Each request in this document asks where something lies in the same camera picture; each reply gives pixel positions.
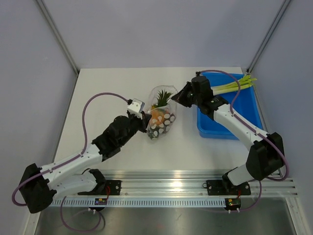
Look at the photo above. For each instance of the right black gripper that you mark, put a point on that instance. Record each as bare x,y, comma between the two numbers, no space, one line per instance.
181,97

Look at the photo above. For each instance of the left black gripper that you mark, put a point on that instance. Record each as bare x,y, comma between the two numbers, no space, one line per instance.
143,122

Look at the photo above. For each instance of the toy pineapple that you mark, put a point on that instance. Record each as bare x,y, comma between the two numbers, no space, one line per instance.
162,107

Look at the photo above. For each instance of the clear zip top bag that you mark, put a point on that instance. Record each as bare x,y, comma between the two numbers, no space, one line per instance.
162,131

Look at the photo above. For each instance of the dark green avocado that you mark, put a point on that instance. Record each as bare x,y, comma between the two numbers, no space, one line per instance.
153,133

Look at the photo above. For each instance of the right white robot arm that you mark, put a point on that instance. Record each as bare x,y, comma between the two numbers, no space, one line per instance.
265,150

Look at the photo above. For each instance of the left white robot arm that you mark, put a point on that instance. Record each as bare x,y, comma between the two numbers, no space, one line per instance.
39,186

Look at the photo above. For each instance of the green white leek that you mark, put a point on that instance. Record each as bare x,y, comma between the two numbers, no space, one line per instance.
245,82

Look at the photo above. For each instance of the left small circuit board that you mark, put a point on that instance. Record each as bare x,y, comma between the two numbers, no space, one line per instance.
100,201

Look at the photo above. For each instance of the small circuit board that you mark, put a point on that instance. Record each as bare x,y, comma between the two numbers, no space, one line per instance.
100,201
232,203

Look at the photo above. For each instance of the right small circuit board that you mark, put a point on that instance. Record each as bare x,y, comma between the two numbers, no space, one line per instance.
232,203

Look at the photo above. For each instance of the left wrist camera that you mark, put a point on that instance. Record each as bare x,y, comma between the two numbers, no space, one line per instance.
135,107

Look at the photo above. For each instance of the aluminium mounting rail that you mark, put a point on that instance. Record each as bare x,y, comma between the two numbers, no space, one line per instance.
187,183

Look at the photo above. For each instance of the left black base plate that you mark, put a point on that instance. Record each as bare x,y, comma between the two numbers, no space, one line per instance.
110,187

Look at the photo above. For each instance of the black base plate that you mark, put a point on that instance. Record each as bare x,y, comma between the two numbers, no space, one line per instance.
216,188
110,187

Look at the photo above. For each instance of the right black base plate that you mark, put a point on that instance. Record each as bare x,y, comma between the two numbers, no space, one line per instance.
216,188

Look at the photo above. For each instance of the white slotted cable duct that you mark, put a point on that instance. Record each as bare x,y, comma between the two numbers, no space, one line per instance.
143,202

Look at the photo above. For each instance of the right aluminium frame post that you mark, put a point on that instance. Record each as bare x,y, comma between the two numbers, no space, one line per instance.
269,34

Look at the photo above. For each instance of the aluminium frame post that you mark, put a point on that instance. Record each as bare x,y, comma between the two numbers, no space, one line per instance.
57,35
269,34

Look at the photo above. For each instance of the left aluminium frame post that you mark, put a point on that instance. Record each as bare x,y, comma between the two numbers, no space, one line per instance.
57,35

